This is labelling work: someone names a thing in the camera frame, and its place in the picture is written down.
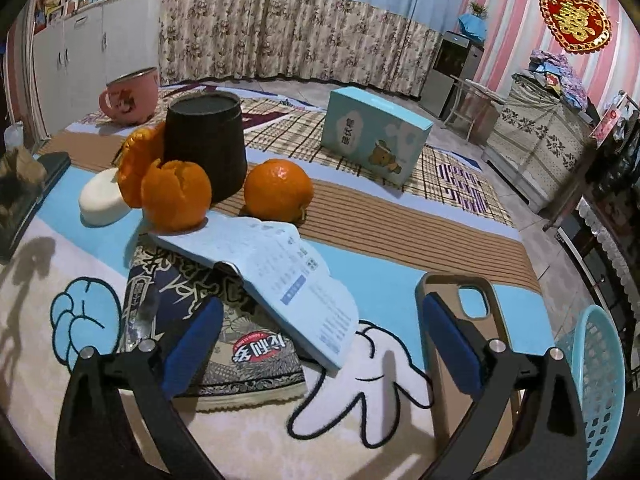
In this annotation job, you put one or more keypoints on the pile of clothes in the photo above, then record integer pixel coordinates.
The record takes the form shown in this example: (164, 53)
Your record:
(560, 75)

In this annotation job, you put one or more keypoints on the dark printed snack packet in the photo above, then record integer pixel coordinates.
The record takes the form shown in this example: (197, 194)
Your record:
(240, 345)

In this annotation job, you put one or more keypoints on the white cabinet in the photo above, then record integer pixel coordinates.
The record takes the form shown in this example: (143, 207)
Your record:
(75, 60)

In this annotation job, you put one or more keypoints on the red heart wall decoration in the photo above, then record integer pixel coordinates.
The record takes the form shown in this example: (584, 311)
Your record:
(575, 17)

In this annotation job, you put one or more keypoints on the folding stool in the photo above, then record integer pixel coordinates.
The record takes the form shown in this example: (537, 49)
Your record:
(475, 110)

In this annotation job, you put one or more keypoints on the potted plant with blue wrap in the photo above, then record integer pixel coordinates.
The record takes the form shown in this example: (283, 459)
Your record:
(472, 27)

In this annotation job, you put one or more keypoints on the black cup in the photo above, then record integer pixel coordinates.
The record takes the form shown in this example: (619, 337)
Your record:
(205, 145)

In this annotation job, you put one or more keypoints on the partly peeled orange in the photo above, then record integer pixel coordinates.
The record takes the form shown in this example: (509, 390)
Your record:
(175, 195)

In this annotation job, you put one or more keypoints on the light blue plastic basket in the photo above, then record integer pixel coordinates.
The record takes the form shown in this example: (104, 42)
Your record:
(595, 410)

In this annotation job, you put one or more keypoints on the clothes rack with garments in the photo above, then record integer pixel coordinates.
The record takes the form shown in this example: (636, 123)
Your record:
(615, 160)

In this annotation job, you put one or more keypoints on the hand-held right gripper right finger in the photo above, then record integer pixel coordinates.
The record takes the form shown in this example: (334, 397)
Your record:
(447, 335)

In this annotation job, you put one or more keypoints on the light blue booklet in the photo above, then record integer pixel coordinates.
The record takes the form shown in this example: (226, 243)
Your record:
(280, 270)

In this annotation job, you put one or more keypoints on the beige phone case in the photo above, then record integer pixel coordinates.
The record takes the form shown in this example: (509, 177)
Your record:
(500, 310)

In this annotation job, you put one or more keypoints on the floral cloth covered cabinet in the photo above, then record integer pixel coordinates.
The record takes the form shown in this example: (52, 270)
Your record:
(540, 145)

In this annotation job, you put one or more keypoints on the white bowl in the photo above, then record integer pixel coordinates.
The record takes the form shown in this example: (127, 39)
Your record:
(102, 200)

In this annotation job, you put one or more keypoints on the floral curtain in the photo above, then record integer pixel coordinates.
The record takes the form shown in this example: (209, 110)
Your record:
(300, 35)

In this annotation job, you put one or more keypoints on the light blue bear box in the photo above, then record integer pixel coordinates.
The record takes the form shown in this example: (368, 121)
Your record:
(375, 135)

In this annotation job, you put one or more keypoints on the pink mug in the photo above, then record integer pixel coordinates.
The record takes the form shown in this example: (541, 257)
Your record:
(130, 100)

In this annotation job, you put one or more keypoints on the black box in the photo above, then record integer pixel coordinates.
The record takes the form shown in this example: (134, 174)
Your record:
(30, 225)

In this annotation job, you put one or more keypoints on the printed blanket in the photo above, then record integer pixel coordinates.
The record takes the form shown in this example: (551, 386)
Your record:
(360, 230)

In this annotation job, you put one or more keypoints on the whole orange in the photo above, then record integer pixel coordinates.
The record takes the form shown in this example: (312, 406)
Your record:
(277, 190)

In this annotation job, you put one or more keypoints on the brown crumpled paper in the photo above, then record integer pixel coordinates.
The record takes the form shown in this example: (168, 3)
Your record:
(20, 175)

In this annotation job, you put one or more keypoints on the grey water dispenser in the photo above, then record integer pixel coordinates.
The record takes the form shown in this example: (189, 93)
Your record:
(450, 70)

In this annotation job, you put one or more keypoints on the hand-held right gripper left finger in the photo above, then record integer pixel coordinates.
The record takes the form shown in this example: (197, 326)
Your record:
(195, 340)

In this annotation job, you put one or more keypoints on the lace covered shelf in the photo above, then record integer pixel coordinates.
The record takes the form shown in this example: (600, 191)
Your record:
(610, 250)

